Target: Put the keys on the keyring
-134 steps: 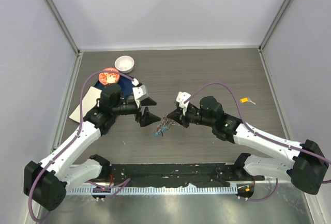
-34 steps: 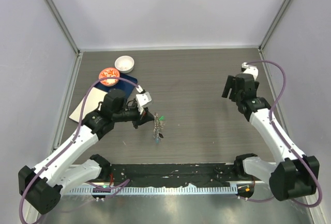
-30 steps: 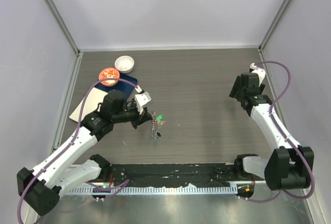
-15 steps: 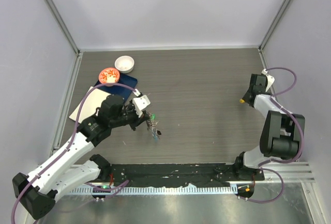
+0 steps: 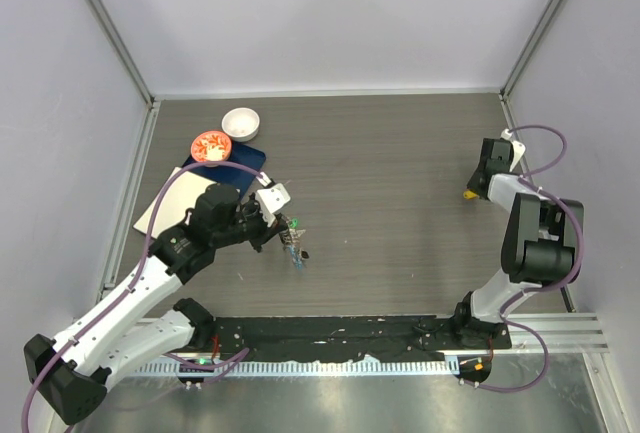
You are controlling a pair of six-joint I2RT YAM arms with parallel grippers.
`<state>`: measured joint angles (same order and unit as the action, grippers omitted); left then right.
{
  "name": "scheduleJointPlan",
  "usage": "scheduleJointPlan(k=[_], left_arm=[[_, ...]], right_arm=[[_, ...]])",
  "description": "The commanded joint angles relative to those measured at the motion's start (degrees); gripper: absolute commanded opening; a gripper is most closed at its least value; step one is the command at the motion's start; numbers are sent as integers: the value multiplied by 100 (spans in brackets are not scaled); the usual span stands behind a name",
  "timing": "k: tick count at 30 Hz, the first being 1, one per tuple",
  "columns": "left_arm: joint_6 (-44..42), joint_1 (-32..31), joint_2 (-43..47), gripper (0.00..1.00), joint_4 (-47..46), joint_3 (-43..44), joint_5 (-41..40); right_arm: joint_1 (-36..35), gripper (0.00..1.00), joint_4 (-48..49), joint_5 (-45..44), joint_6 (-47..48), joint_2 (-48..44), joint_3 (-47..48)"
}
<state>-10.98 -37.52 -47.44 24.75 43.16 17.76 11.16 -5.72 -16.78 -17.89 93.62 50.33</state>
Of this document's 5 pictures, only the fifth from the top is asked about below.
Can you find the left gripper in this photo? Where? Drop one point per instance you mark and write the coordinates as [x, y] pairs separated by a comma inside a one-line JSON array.
[[265, 232]]

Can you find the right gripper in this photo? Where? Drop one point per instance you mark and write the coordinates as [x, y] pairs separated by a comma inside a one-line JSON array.
[[471, 183]]

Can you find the large keyring with blue handle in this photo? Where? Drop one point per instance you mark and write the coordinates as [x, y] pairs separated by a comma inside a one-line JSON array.
[[291, 240]]

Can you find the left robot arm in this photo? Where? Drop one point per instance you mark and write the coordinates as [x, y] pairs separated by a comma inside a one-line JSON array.
[[74, 370]]

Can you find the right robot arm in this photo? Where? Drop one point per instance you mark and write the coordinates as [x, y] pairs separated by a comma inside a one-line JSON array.
[[541, 250]]

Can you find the orange patterned bowl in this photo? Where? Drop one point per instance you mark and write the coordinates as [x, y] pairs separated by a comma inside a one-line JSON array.
[[211, 146]]

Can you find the white bowl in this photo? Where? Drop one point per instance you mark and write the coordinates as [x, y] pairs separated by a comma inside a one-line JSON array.
[[241, 124]]

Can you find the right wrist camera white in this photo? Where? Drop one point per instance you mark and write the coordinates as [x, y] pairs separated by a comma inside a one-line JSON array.
[[518, 147]]

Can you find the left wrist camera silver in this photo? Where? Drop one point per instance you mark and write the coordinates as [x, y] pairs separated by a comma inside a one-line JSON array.
[[271, 200]]

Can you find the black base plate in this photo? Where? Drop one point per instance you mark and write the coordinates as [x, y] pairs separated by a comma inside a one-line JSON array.
[[339, 339]]

